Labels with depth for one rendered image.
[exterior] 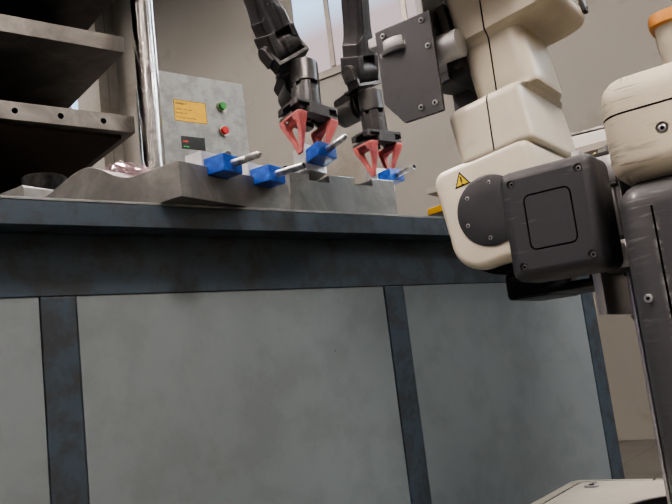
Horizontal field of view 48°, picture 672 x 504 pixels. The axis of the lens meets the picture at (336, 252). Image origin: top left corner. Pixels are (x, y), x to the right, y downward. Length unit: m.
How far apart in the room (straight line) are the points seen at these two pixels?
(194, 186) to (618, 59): 3.51
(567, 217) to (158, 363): 0.62
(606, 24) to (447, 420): 3.29
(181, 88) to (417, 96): 1.31
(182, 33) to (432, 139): 2.55
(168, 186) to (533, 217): 0.53
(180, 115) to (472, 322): 1.17
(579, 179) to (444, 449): 0.71
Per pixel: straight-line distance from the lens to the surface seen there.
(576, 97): 4.45
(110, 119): 2.18
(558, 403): 1.80
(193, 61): 6.28
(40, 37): 2.24
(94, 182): 1.28
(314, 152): 1.41
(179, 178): 1.13
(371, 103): 1.75
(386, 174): 1.69
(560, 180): 0.98
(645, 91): 0.90
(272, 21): 1.53
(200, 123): 2.38
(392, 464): 1.42
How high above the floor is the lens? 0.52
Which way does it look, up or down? 9 degrees up
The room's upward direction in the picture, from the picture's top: 7 degrees counter-clockwise
